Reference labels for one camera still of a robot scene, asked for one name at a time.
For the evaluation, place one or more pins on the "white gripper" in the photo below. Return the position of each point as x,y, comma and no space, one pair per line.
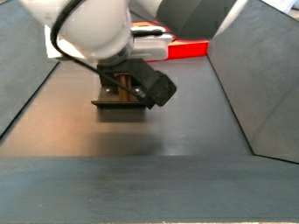
151,41

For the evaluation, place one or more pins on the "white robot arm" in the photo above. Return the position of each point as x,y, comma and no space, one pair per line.
109,31

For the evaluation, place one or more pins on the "dark grey curved fixture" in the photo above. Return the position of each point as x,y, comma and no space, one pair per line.
114,96

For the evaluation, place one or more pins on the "red shape-sorter block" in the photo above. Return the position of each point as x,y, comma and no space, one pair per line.
181,48

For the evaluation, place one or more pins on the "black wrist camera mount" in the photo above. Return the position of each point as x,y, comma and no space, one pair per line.
157,86

